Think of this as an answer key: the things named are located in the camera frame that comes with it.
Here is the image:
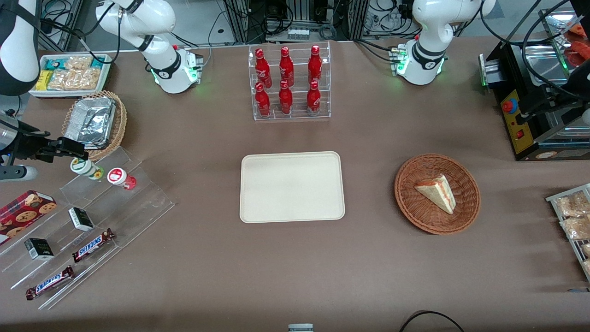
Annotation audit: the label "silver foil container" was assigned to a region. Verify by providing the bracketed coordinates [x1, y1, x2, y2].
[64, 96, 116, 150]

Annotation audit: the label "clear bag of crackers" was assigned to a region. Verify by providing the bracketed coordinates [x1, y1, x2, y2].
[560, 216, 590, 241]
[553, 191, 590, 218]

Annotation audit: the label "Snickers chocolate bar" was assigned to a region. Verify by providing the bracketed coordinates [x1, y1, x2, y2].
[72, 228, 116, 263]
[25, 266, 75, 301]

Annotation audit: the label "black floor cable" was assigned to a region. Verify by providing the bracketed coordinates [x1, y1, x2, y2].
[399, 310, 466, 332]

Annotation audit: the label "red gum bottle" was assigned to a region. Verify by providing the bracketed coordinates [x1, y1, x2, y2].
[107, 168, 137, 190]

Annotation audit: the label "beige plastic tray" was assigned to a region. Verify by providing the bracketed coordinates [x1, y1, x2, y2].
[239, 151, 346, 224]

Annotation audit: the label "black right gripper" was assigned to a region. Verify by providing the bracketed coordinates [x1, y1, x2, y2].
[8, 132, 88, 163]

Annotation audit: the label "large rice cracker bag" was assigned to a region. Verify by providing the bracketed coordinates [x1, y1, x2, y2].
[47, 56, 100, 91]

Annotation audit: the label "red cookie box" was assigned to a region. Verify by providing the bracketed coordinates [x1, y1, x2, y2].
[0, 190, 58, 246]

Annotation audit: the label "red cola bottle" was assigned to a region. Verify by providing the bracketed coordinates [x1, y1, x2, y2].
[255, 83, 271, 117]
[307, 81, 321, 115]
[308, 45, 323, 85]
[279, 46, 295, 87]
[255, 48, 273, 89]
[278, 80, 294, 115]

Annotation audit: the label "triangular wrapped sandwich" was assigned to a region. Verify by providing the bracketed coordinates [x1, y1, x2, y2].
[414, 174, 457, 215]

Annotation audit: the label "light oval wicker basket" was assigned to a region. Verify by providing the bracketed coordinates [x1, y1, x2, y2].
[61, 90, 128, 161]

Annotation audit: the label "grey wire rack tray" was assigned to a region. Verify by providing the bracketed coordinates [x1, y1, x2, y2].
[546, 184, 590, 283]

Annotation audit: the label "green gum bottle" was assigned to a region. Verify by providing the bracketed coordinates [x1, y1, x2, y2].
[70, 157, 105, 181]

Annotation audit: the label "clear acrylic stepped display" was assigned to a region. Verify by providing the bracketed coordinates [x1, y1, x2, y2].
[0, 147, 176, 311]

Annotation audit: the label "small black box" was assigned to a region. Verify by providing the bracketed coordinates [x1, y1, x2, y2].
[68, 207, 95, 232]
[24, 237, 55, 261]

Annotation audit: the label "brown round wicker basket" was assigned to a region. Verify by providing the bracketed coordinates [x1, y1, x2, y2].
[394, 154, 481, 236]

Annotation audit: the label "white rectangular snack bin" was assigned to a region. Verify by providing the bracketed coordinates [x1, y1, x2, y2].
[28, 53, 112, 99]

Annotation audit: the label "clear acrylic bottle rack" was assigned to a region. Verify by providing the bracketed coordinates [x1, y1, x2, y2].
[248, 41, 331, 122]

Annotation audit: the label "black sealing machine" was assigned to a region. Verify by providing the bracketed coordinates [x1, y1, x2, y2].
[478, 8, 590, 162]

